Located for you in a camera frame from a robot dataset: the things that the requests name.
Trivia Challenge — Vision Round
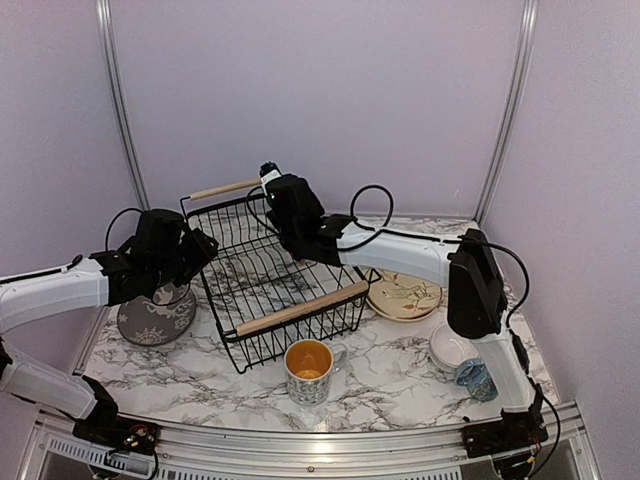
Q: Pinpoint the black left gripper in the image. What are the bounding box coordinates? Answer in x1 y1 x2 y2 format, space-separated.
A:
150 226 218 290

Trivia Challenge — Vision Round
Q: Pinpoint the black wire dish rack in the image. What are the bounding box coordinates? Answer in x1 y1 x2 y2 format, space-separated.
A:
183 192 381 374

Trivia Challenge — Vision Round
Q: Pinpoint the grey reindeer plate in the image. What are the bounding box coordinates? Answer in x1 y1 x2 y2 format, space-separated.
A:
116 284 197 347

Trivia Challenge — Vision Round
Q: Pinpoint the cream gold rimmed plate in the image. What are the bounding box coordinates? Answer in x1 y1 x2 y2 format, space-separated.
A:
365 268 443 323

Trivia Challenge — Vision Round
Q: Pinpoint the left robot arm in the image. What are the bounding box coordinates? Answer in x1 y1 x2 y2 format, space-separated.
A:
1 209 218 445

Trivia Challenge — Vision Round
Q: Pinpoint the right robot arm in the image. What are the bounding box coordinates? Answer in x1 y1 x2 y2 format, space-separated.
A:
259 164 543 448

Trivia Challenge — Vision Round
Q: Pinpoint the patterned mug yellow inside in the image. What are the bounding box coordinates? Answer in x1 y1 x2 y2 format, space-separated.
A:
284 339 348 406

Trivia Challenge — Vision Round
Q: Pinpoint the white bowl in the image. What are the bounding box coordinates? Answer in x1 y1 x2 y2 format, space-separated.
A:
430 324 479 374

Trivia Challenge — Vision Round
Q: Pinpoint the blue mug yellow inside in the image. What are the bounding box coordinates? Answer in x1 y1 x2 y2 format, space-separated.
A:
454 357 498 402

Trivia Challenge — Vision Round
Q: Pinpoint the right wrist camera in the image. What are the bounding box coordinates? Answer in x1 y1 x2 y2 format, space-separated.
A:
259 161 282 200

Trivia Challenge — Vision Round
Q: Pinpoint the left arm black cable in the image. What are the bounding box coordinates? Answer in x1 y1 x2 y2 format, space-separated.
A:
103 207 146 251

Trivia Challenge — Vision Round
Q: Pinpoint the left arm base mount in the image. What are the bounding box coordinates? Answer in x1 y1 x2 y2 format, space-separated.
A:
73 417 160 455

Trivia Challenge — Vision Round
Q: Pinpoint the front aluminium rail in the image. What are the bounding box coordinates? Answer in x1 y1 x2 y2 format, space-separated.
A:
14 409 601 480

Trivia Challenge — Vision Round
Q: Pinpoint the left aluminium frame post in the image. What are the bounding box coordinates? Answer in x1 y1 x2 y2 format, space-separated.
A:
96 0 150 209

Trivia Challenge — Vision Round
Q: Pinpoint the aluminium frame post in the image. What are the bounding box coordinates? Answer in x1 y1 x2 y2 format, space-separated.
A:
96 0 150 209
473 0 540 225

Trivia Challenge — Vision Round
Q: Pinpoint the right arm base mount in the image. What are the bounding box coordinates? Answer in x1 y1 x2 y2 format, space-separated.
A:
462 419 549 458

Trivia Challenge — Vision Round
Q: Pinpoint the right aluminium frame post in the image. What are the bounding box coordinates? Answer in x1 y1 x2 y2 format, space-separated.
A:
473 0 540 225

